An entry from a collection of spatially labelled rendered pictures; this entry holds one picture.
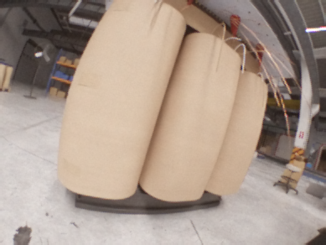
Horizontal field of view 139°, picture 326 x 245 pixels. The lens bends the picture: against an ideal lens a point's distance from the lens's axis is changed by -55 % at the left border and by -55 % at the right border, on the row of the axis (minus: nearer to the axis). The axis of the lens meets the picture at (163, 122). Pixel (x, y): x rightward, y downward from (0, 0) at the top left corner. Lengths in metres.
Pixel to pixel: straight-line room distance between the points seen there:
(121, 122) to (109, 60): 0.22
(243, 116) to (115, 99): 0.75
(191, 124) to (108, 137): 0.34
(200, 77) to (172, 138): 0.30
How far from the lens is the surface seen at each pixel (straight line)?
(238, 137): 0.90
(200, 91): 0.61
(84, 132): 0.48
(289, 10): 5.19
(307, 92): 11.85
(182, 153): 0.60
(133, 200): 0.81
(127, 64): 0.48
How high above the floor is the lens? 0.59
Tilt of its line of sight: 2 degrees down
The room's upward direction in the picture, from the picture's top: 17 degrees clockwise
